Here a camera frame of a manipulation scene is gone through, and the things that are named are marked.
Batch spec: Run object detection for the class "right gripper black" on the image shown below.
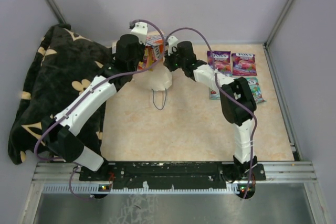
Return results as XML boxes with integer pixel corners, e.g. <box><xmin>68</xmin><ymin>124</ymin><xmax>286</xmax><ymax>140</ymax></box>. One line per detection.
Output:
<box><xmin>163</xmin><ymin>47</ymin><xmax>185</xmax><ymax>73</ymax></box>

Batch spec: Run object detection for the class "orange Fox's candy packet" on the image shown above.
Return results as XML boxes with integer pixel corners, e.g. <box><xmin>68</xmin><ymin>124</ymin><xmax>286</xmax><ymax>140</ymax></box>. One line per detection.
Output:
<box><xmin>138</xmin><ymin>45</ymin><xmax>163</xmax><ymax>70</ymax></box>

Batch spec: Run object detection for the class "blue checkered paper bag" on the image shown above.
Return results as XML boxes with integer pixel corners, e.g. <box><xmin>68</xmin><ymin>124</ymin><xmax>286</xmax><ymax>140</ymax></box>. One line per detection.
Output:
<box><xmin>131</xmin><ymin>28</ymin><xmax>173</xmax><ymax>111</ymax></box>

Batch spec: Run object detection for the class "pink Fox's candy packet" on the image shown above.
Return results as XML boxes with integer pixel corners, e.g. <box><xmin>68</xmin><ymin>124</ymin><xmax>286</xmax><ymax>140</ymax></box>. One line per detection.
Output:
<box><xmin>207</xmin><ymin>50</ymin><xmax>232</xmax><ymax>76</ymax></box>

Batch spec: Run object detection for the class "teal Fox's candy packet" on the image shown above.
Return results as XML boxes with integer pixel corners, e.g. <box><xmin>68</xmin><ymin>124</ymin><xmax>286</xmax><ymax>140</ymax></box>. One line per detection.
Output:
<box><xmin>209</xmin><ymin>73</ymin><xmax>233</xmax><ymax>100</ymax></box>
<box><xmin>246</xmin><ymin>77</ymin><xmax>266</xmax><ymax>104</ymax></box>

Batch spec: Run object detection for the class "purple Fox's candy packet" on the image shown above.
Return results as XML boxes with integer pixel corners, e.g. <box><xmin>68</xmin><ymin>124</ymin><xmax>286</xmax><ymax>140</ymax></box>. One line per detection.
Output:
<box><xmin>231</xmin><ymin>53</ymin><xmax>257</xmax><ymax>76</ymax></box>

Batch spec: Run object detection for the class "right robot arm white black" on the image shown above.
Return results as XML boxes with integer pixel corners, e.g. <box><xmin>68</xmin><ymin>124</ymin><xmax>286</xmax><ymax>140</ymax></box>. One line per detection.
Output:
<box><xmin>164</xmin><ymin>36</ymin><xmax>257</xmax><ymax>180</ymax></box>

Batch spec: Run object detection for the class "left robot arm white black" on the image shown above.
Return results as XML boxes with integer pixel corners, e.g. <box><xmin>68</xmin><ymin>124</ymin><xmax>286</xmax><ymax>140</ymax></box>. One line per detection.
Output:
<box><xmin>41</xmin><ymin>34</ymin><xmax>146</xmax><ymax>180</ymax></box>

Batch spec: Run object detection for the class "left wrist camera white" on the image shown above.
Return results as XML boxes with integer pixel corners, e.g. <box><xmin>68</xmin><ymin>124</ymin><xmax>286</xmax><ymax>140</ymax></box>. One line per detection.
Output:
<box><xmin>130</xmin><ymin>22</ymin><xmax>148</xmax><ymax>45</ymax></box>

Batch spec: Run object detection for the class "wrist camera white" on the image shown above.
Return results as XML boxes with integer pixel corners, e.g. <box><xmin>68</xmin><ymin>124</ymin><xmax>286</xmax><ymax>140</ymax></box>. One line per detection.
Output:
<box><xmin>130</xmin><ymin>22</ymin><xmax>148</xmax><ymax>45</ymax></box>
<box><xmin>167</xmin><ymin>36</ymin><xmax>179</xmax><ymax>56</ymax></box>

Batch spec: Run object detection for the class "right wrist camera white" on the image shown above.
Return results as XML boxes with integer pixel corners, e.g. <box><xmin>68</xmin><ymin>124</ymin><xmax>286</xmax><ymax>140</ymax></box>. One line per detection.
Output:
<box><xmin>167</xmin><ymin>36</ymin><xmax>179</xmax><ymax>56</ymax></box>

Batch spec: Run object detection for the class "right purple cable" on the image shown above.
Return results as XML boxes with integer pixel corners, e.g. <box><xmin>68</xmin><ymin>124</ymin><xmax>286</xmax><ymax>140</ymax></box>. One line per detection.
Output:
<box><xmin>146</xmin><ymin>27</ymin><xmax>257</xmax><ymax>200</ymax></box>

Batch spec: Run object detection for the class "purple cable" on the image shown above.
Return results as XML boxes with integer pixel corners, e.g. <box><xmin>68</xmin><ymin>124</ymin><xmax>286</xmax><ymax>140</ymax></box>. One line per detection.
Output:
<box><xmin>146</xmin><ymin>27</ymin><xmax>257</xmax><ymax>200</ymax></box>
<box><xmin>35</xmin><ymin>19</ymin><xmax>167</xmax><ymax>200</ymax></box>

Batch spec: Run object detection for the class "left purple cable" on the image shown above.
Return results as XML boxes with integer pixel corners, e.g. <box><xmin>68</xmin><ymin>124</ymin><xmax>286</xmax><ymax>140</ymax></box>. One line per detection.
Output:
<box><xmin>35</xmin><ymin>19</ymin><xmax>167</xmax><ymax>200</ymax></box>

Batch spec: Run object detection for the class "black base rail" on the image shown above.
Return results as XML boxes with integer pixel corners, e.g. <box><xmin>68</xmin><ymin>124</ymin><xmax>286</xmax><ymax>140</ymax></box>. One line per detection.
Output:
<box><xmin>79</xmin><ymin>160</ymin><xmax>266</xmax><ymax>190</ymax></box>

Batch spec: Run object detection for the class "right aluminium frame post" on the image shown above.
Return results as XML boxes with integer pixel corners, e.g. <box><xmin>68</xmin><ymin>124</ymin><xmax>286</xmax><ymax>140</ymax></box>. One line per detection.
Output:
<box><xmin>264</xmin><ymin>0</ymin><xmax>295</xmax><ymax>48</ymax></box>

